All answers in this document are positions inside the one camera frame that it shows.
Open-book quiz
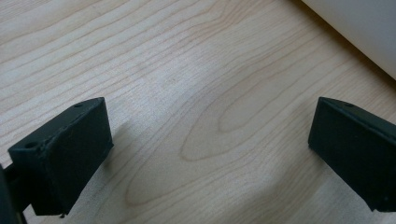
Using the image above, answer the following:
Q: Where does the white plastic bin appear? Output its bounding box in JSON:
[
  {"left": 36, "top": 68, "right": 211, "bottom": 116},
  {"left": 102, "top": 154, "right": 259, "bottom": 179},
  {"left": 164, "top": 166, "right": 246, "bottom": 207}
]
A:
[{"left": 300, "top": 0, "right": 396, "bottom": 80}]

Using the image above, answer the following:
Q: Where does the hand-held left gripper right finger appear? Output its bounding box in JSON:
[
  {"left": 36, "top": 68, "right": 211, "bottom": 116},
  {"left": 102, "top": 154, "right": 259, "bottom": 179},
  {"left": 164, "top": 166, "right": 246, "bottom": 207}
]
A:
[{"left": 307, "top": 96, "right": 396, "bottom": 213}]

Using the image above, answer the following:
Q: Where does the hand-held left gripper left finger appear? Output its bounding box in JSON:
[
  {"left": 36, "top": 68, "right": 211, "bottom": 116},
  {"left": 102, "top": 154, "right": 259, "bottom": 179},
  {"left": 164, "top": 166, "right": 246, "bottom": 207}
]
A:
[{"left": 7, "top": 96, "right": 115, "bottom": 217}]

